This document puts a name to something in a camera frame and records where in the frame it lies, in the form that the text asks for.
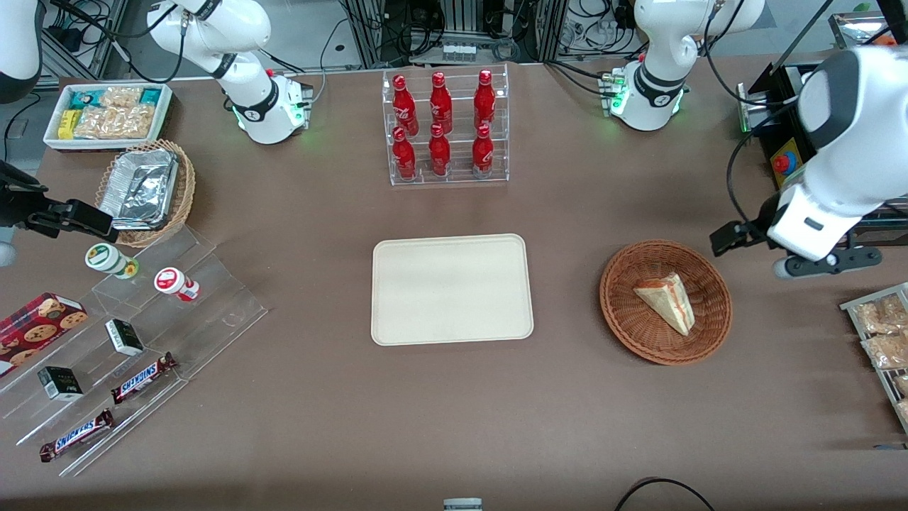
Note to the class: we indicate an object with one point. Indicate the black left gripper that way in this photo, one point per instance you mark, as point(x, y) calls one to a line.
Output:
point(760, 227)

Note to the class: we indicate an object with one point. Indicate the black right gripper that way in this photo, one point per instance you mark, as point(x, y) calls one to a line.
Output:
point(20, 206)

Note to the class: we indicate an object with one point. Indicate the triangle sandwich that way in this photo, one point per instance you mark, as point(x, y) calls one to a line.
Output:
point(667, 301)

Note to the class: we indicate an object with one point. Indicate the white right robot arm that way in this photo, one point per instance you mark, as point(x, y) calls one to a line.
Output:
point(248, 92)

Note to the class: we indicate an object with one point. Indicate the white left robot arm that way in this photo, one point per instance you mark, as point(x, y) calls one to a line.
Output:
point(851, 142)

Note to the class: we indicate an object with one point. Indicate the light wicker basket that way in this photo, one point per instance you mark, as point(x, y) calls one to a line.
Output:
point(186, 191)

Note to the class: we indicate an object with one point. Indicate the brown wicker basket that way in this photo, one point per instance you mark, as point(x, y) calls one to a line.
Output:
point(631, 319)

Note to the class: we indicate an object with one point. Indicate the tray of packaged snacks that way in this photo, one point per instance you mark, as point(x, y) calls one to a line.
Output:
point(851, 306)

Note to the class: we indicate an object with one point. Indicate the cream plastic tray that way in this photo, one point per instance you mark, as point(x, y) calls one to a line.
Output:
point(452, 289)

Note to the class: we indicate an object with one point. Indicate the green lid yogurt bottle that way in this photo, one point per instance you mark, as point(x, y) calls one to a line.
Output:
point(106, 258)

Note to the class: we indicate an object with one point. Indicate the silver foil container stack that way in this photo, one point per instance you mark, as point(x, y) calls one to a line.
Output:
point(138, 188)

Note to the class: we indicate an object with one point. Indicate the white rectangular snack bin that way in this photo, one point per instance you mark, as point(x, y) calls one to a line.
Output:
point(51, 138)

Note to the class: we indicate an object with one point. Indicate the red lid yogurt bottle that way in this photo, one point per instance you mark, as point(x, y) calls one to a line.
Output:
point(172, 281)

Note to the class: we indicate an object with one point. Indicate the yellow snack packet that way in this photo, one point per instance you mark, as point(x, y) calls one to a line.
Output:
point(67, 124)

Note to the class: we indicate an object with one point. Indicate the large clear cracker bag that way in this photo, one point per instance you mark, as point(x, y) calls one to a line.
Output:
point(113, 122)

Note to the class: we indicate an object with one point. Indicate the small black box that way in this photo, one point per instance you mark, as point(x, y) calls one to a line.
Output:
point(125, 338)
point(60, 383)

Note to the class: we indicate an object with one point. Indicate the red plaid cookie box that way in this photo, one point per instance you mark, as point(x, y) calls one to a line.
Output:
point(35, 330)

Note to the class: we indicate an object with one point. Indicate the teal snack packet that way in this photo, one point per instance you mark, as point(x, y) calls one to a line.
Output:
point(150, 96)
point(84, 99)

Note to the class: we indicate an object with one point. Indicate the small clear cracker bag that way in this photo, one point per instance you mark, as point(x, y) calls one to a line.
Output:
point(122, 97)

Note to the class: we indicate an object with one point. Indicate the clear acrylic step display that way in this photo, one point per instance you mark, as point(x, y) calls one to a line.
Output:
point(213, 312)

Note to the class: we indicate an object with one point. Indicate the black food warmer case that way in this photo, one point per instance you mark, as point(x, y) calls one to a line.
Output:
point(777, 92)

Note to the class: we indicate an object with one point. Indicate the Snickers chocolate bar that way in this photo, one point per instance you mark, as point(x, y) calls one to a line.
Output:
point(76, 435)
point(142, 378)

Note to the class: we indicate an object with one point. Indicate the clear bag of pastries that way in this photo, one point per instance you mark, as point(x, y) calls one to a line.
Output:
point(887, 351)
point(879, 316)

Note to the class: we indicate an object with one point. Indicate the red cola bottle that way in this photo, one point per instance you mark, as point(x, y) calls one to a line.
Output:
point(439, 155)
point(484, 103)
point(404, 106)
point(404, 157)
point(482, 153)
point(440, 105)

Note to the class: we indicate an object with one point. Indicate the clear acrylic bottle rack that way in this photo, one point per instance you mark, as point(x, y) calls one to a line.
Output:
point(461, 177)

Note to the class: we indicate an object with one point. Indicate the white power strip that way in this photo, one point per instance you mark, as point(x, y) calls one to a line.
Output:
point(458, 52)

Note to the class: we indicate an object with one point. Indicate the grey box at table edge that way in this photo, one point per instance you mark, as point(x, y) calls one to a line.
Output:
point(462, 504)

